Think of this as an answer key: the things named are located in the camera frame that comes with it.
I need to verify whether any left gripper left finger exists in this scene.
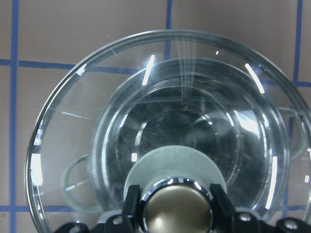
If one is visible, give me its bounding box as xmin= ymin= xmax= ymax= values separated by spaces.
xmin=121 ymin=185 xmax=141 ymax=233

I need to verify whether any steel pot with handles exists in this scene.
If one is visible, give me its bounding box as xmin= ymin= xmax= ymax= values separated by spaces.
xmin=62 ymin=57 xmax=307 ymax=214

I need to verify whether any glass pot lid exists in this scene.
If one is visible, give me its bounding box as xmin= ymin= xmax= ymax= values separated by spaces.
xmin=25 ymin=30 xmax=311 ymax=233

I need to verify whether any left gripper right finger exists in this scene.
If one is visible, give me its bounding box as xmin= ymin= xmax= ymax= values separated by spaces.
xmin=209 ymin=184 xmax=236 ymax=233

